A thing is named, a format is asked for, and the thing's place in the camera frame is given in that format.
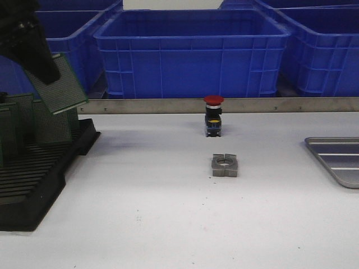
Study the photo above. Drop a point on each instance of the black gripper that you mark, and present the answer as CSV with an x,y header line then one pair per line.
x,y
23,40

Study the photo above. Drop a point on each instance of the silver metal tray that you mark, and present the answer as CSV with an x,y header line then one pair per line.
x,y
339,156

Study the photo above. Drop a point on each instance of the grey metal clamp block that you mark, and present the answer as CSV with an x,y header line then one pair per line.
x,y
224,165

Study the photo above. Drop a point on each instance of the red emergency stop button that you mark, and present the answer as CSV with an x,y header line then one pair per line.
x,y
213,120

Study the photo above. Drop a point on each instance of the blue plastic bin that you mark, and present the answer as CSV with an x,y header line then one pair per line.
x,y
321,56
79,5
67,32
160,54
271,5

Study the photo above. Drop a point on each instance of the green perforated circuit board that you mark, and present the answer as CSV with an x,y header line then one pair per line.
x,y
18,137
7,136
73,120
64,94
50,129
26,117

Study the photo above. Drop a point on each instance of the black slotted board rack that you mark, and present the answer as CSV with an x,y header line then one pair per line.
x,y
31,182

